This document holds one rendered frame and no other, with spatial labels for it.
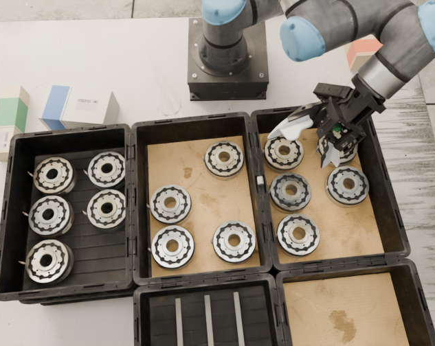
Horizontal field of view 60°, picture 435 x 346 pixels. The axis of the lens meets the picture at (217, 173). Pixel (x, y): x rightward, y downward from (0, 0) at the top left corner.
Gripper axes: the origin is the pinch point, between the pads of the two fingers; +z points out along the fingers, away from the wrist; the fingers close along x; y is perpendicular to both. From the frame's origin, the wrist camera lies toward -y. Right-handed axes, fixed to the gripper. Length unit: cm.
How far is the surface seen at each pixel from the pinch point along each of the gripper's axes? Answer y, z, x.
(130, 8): -180, 64, -34
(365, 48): -53, -16, 29
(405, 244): 13.2, -0.4, 28.5
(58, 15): -178, 91, -69
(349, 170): -8.5, 1.8, 22.3
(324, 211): -0.9, 11.4, 20.3
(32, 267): 10, 54, -36
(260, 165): -5.2, 10.3, -0.2
